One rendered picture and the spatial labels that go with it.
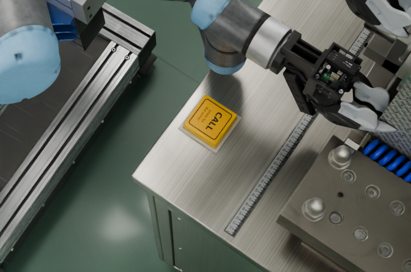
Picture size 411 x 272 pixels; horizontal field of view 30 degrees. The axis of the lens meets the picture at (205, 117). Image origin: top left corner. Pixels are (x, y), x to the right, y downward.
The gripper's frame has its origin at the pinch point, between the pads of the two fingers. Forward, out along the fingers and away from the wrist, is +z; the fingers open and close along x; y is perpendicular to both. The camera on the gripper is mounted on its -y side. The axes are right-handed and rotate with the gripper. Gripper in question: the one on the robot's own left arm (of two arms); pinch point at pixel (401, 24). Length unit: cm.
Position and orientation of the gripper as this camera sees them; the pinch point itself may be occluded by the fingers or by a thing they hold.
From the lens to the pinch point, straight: 108.3
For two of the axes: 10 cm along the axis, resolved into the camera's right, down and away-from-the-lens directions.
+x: 5.7, -7.7, 2.9
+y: 5.5, 0.9, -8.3
